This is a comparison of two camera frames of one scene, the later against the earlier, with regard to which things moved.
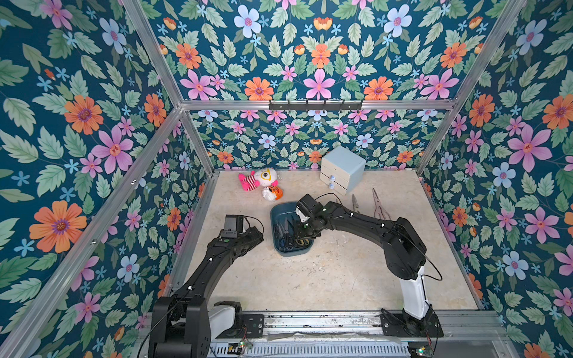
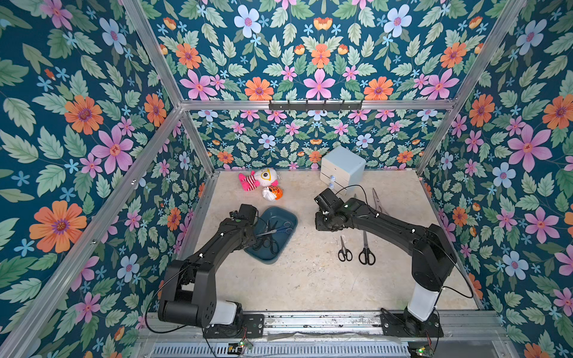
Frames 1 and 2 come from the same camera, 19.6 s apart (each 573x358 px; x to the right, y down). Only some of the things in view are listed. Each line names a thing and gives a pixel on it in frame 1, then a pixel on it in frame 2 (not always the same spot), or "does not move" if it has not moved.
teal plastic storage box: [286, 225] to [274, 229]
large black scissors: [286, 242] to [366, 254]
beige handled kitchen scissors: [378, 207] does not move
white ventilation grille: [313, 350] does not move
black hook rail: [315, 106] does not move
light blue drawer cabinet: [342, 170] does not move
